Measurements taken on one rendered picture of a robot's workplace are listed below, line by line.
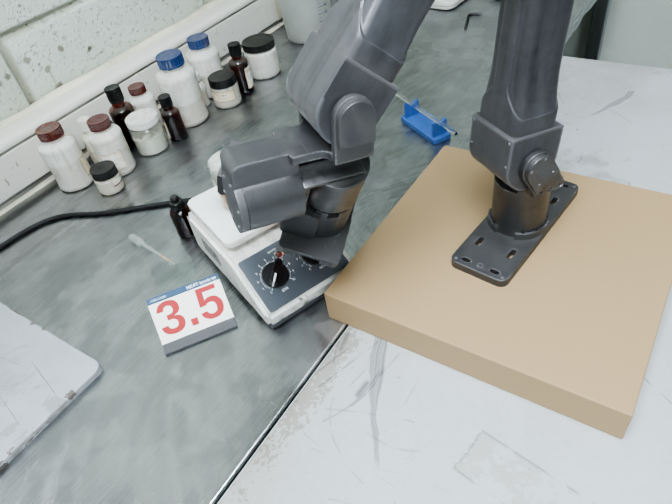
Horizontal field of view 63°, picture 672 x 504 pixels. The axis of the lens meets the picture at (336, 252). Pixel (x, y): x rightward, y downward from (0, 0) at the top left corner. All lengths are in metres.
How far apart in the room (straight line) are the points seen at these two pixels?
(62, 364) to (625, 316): 0.62
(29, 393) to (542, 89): 0.63
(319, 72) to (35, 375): 0.49
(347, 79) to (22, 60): 0.75
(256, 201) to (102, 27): 0.76
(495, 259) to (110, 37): 0.83
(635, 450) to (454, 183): 0.38
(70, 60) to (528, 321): 0.89
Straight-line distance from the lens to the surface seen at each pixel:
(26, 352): 0.78
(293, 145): 0.47
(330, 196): 0.49
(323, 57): 0.45
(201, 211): 0.72
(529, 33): 0.54
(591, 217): 0.73
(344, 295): 0.63
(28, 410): 0.72
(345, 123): 0.43
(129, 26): 1.21
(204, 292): 0.70
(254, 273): 0.66
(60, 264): 0.89
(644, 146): 0.95
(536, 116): 0.58
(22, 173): 1.07
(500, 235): 0.68
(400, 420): 0.58
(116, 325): 0.76
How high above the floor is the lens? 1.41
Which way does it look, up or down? 43 degrees down
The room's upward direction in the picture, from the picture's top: 10 degrees counter-clockwise
